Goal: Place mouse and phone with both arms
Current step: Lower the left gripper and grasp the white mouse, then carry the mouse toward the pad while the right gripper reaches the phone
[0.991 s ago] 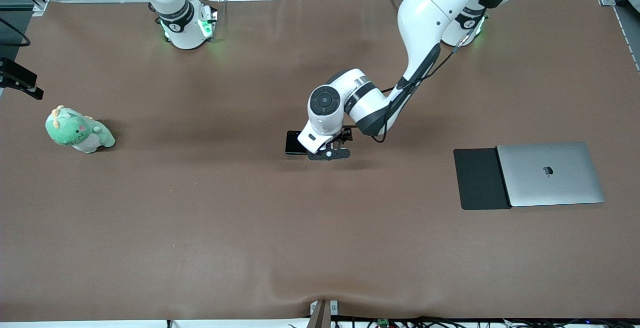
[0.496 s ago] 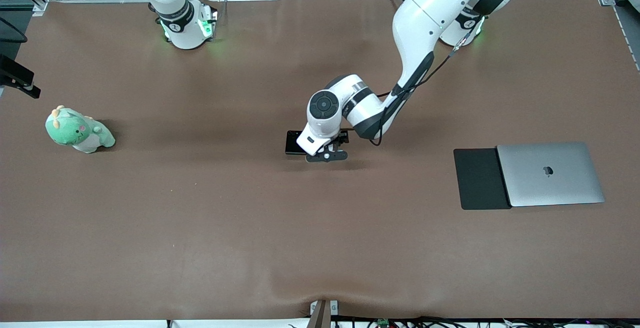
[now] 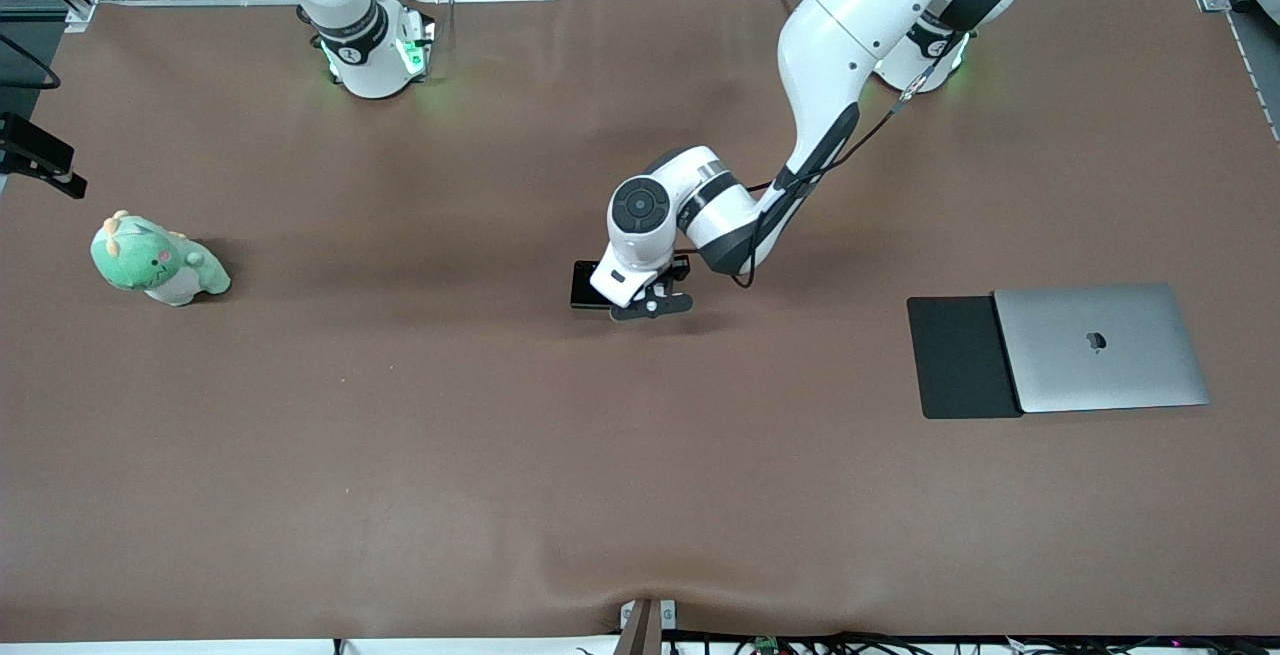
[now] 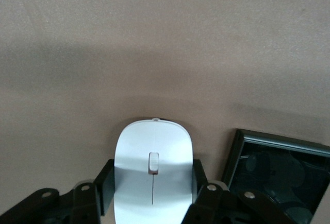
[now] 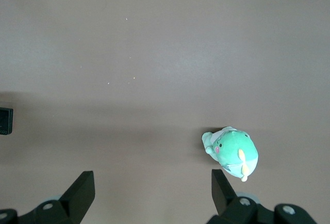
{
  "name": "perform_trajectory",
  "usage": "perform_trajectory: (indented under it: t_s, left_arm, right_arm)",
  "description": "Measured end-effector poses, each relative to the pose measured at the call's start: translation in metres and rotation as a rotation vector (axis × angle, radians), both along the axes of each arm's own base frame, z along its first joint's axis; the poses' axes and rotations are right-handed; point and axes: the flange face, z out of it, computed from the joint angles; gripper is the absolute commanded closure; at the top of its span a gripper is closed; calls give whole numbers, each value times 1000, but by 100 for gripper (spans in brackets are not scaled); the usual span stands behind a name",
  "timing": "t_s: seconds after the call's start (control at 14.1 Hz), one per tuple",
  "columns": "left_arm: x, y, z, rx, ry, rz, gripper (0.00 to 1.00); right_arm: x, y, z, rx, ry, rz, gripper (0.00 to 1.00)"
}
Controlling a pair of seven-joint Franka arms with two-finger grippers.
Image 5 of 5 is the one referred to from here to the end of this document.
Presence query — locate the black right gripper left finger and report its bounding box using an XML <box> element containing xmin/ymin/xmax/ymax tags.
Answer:
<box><xmin>0</xmin><ymin>170</ymin><xmax>95</xmax><ymax>224</ymax></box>

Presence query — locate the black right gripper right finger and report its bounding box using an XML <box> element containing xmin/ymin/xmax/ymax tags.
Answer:
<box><xmin>207</xmin><ymin>168</ymin><xmax>317</xmax><ymax>224</ymax></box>

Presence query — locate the black smartphone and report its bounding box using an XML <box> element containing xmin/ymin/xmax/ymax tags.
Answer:
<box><xmin>0</xmin><ymin>107</ymin><xmax>14</xmax><ymax>136</ymax></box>

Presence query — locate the green dinosaur plush toy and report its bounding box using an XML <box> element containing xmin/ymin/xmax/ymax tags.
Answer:
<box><xmin>201</xmin><ymin>126</ymin><xmax>259</xmax><ymax>183</ymax></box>

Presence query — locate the brown table cover sheet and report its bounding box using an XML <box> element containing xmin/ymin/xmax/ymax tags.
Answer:
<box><xmin>0</xmin><ymin>0</ymin><xmax>330</xmax><ymax>224</ymax></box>

